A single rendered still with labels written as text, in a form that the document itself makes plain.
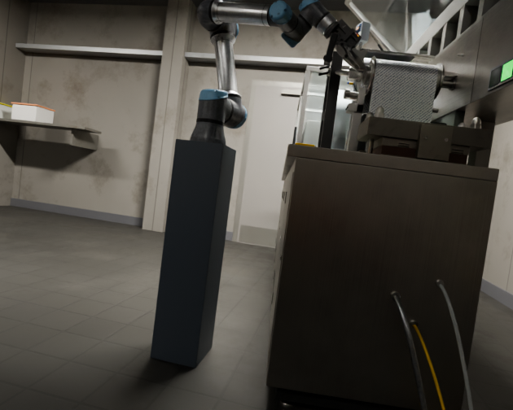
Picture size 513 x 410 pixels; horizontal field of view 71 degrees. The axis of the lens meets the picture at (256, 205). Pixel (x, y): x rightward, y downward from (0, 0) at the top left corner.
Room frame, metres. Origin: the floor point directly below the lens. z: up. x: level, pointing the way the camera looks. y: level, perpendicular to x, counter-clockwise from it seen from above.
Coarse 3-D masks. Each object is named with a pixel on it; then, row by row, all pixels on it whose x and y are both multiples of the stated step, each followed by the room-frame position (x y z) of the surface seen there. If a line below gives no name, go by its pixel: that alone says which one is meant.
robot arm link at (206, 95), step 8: (200, 96) 1.48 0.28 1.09; (208, 96) 1.46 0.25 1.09; (216, 96) 1.46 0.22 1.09; (224, 96) 1.48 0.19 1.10; (200, 104) 1.48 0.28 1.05; (208, 104) 1.46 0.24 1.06; (216, 104) 1.46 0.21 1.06; (224, 104) 1.49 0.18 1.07; (232, 104) 1.55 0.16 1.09; (200, 112) 1.47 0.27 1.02; (208, 112) 1.46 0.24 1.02; (216, 112) 1.46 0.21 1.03; (224, 112) 1.50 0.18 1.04; (232, 112) 1.55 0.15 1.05; (224, 120) 1.51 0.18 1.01
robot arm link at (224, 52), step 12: (228, 24) 1.64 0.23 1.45; (216, 36) 1.63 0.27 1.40; (228, 36) 1.64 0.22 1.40; (216, 48) 1.65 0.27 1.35; (228, 48) 1.64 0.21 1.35; (216, 60) 1.65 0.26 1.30; (228, 60) 1.63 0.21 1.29; (228, 72) 1.62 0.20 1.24; (228, 84) 1.61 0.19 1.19; (228, 96) 1.59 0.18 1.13; (240, 96) 1.63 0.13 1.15; (240, 108) 1.61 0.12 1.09; (240, 120) 1.62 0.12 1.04
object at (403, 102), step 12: (384, 84) 1.39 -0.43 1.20; (372, 96) 1.40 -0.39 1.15; (384, 96) 1.39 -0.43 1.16; (396, 96) 1.39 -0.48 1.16; (408, 96) 1.39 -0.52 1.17; (420, 96) 1.39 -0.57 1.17; (432, 96) 1.38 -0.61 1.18; (372, 108) 1.40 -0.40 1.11; (384, 108) 1.39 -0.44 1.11; (396, 108) 1.39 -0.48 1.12; (408, 108) 1.39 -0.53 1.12; (420, 108) 1.39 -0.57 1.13; (420, 120) 1.39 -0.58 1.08
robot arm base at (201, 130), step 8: (200, 120) 1.47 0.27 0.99; (208, 120) 1.46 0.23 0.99; (216, 120) 1.47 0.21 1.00; (200, 128) 1.46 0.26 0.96; (208, 128) 1.45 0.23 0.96; (216, 128) 1.47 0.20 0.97; (192, 136) 1.47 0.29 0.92; (200, 136) 1.44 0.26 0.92; (208, 136) 1.44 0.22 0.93; (216, 136) 1.47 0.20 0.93; (224, 136) 1.50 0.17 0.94; (224, 144) 1.49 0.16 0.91
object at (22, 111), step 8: (16, 104) 4.89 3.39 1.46; (24, 104) 4.85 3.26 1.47; (32, 104) 4.82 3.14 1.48; (16, 112) 4.88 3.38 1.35; (24, 112) 4.85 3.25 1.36; (32, 112) 4.83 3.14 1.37; (40, 112) 4.89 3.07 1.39; (48, 112) 5.03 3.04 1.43; (32, 120) 4.83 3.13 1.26; (40, 120) 4.90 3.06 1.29; (48, 120) 5.04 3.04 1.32
